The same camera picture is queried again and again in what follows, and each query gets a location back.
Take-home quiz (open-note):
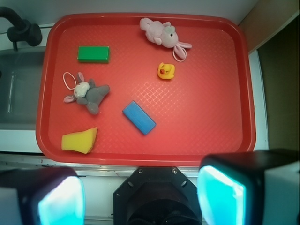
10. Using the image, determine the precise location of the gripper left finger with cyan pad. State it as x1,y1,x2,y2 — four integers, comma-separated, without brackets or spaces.
0,167,85,225

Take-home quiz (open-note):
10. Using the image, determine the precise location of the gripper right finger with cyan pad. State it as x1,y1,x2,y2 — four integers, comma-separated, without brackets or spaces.
197,150,300,225

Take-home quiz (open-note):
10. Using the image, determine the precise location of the blue rectangular block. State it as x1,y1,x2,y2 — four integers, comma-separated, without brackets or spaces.
122,101,156,135

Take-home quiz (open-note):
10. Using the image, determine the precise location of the green rectangular block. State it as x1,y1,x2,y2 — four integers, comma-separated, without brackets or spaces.
77,46,110,63

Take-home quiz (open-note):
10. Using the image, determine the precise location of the yellow sponge wedge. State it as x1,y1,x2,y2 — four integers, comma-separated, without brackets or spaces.
61,127,98,154

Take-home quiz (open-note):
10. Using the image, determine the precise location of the grey plush donkey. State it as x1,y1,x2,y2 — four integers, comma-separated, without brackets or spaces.
63,72,110,115

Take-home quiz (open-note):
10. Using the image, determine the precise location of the red plastic tray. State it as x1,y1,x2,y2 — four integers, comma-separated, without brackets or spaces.
36,13,255,166

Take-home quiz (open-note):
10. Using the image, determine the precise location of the stainless steel sink basin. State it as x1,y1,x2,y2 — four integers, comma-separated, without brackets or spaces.
0,47,45,130

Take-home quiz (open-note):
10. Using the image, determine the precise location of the yellow rubber duck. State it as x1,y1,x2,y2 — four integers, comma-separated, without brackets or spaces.
157,62,175,80

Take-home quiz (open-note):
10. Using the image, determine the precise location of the black sink faucet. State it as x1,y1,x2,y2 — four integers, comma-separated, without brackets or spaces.
0,7,43,52

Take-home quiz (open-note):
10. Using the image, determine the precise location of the pink plush bunny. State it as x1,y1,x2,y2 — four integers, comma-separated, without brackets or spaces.
139,18,192,62

